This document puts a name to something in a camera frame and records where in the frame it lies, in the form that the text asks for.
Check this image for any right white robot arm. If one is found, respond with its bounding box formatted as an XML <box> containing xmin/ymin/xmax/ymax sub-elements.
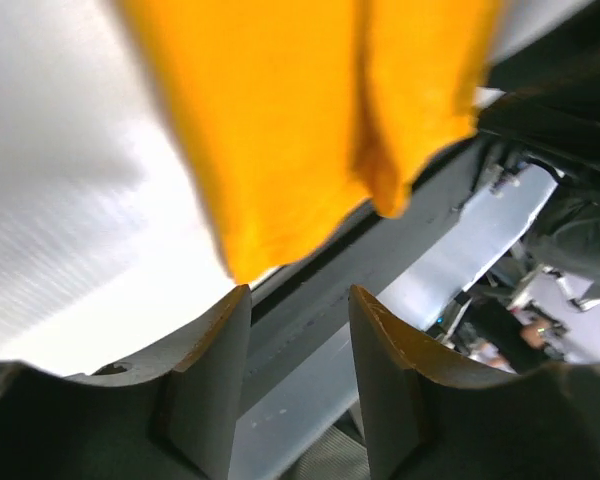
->
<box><xmin>479</xmin><ymin>1</ymin><xmax>600</xmax><ymax>311</ymax></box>

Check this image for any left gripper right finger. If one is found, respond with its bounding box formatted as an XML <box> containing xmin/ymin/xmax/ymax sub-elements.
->
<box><xmin>349</xmin><ymin>286</ymin><xmax>600</xmax><ymax>479</ymax></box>

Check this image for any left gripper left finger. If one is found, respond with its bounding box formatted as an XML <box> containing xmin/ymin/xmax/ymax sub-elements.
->
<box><xmin>0</xmin><ymin>285</ymin><xmax>251</xmax><ymax>479</ymax></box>

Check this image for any orange t shirt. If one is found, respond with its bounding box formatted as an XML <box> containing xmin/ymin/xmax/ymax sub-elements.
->
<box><xmin>119</xmin><ymin>1</ymin><xmax>506</xmax><ymax>283</ymax></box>

